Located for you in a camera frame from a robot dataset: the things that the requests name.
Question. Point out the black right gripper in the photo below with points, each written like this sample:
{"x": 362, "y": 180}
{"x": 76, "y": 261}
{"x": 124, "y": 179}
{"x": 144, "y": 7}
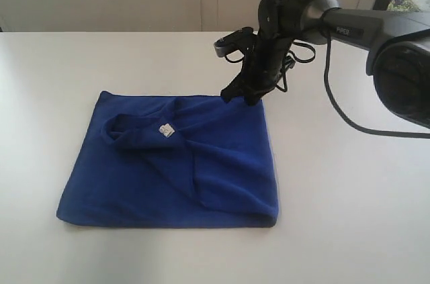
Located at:
{"x": 262, "y": 70}

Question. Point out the blue towel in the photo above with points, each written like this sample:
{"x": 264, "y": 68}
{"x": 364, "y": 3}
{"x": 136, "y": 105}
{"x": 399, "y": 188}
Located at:
{"x": 215, "y": 171}

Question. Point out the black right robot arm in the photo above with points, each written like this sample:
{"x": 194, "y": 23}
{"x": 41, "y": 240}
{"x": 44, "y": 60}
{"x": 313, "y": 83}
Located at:
{"x": 397, "y": 44}

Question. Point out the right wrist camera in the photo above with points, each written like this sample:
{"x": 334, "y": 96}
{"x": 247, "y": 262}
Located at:
{"x": 241, "y": 40}

